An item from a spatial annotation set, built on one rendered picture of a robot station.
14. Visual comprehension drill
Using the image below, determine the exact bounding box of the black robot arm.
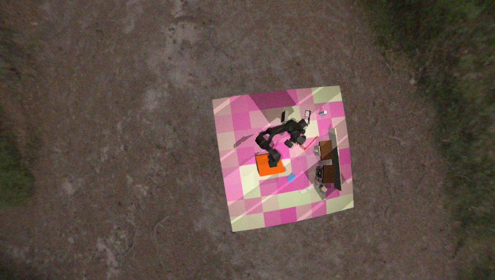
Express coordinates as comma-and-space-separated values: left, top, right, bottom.
255, 119, 307, 167

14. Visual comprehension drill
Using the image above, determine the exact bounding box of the blue flat square tile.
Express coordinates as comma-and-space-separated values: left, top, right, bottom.
286, 172, 296, 182

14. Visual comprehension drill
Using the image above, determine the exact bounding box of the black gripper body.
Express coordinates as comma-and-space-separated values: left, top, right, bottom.
284, 129, 306, 148

